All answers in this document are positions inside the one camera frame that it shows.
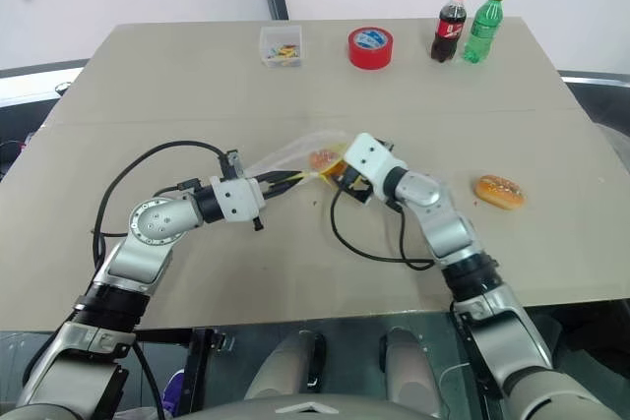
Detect grey robot torso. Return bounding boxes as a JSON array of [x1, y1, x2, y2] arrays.
[[169, 393, 447, 420]]

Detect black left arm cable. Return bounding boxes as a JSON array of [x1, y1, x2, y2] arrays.
[[91, 140, 231, 269]]

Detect red tape roll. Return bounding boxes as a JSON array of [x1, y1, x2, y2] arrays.
[[346, 26, 396, 71]]

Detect clear plastic box with clips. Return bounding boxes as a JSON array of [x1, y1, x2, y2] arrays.
[[259, 25, 304, 69]]

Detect green bottle with yellow cap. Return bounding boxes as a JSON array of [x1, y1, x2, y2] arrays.
[[461, 0, 509, 65]]

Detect dark side table edge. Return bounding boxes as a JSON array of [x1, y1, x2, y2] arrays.
[[558, 69, 630, 132]]

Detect grey rounded robot right leg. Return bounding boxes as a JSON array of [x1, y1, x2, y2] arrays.
[[380, 326, 440, 417]]

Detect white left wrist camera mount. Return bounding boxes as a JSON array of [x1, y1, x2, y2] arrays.
[[210, 148, 268, 223]]

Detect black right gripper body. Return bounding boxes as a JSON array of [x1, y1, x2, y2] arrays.
[[337, 174, 375, 206]]

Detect grey side rail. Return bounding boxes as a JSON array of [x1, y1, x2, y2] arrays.
[[0, 59, 91, 81]]

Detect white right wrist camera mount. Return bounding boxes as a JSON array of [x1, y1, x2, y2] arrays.
[[343, 132, 409, 191]]

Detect clear plastic bag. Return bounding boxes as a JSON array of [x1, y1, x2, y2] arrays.
[[244, 128, 351, 186]]

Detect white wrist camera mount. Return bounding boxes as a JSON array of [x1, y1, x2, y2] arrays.
[[343, 132, 409, 191], [210, 148, 268, 223]]

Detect orange sesame bun snack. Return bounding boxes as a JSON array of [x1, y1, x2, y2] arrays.
[[473, 174, 529, 211]]

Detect grey rounded robot left leg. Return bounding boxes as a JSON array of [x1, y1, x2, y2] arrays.
[[243, 330, 327, 402]]

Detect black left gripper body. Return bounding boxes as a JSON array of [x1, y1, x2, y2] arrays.
[[254, 175, 278, 202]]

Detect grey rounded robot leg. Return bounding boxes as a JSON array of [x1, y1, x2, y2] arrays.
[[380, 326, 440, 417], [243, 330, 327, 402]]

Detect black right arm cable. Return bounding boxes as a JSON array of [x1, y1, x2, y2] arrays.
[[329, 187, 437, 271]]

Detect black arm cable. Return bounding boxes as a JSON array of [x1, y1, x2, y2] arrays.
[[91, 140, 231, 269], [329, 187, 437, 271]]

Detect black table frame leg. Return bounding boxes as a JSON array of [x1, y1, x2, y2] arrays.
[[177, 326, 233, 417]]

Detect cola bottle with red cap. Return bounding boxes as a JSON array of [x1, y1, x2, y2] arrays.
[[430, 0, 469, 64]]

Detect purple object under table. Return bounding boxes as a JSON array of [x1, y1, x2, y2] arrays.
[[161, 369, 187, 415]]

